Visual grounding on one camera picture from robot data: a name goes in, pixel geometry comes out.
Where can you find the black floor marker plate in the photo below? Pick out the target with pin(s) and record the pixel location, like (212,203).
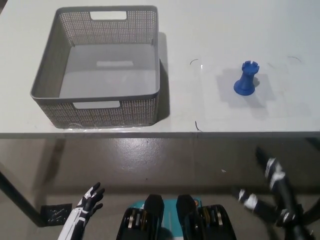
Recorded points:
(56,212)

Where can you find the black teal robot torso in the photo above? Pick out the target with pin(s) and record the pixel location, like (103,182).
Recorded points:
(152,220)

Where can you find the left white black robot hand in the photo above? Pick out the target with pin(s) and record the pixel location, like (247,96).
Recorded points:
(82,210)

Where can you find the blue rook chess piece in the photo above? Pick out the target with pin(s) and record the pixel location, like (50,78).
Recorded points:
(246,81)

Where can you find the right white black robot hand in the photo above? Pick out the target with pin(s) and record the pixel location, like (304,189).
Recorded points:
(287,207)

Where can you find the grey perforated plastic basket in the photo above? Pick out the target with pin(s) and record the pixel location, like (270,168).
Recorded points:
(100,117)

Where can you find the black table leg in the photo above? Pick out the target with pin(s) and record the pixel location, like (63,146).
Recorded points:
(22,197)

